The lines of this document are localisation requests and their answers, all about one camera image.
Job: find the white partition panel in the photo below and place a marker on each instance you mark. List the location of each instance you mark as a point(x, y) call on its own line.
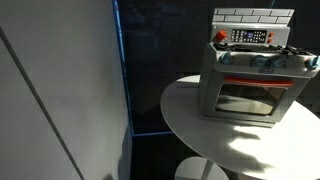
point(66, 83)

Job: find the round white table base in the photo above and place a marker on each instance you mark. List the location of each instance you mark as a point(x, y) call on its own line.
point(196, 170)

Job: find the orange round button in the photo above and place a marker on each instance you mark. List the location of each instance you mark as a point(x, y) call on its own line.
point(269, 40)
point(271, 34)

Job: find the black keypad control panel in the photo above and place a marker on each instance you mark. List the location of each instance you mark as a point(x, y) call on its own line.
point(249, 36)

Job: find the grey oven door with window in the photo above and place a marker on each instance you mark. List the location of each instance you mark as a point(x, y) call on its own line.
point(220, 100)

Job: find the blue stove knob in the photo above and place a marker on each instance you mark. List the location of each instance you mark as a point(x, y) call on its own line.
point(226, 57)
point(275, 61)
point(258, 60)
point(313, 62)

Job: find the black burner grate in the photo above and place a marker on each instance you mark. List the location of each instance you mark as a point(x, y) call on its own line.
point(290, 50)
point(238, 47)

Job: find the oval brand logo label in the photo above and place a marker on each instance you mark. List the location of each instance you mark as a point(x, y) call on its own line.
point(265, 70)

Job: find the red round knob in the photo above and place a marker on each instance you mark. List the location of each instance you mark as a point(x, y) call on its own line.
point(220, 36)

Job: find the grey toy stove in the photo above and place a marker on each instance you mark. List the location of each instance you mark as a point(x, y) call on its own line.
point(240, 70)

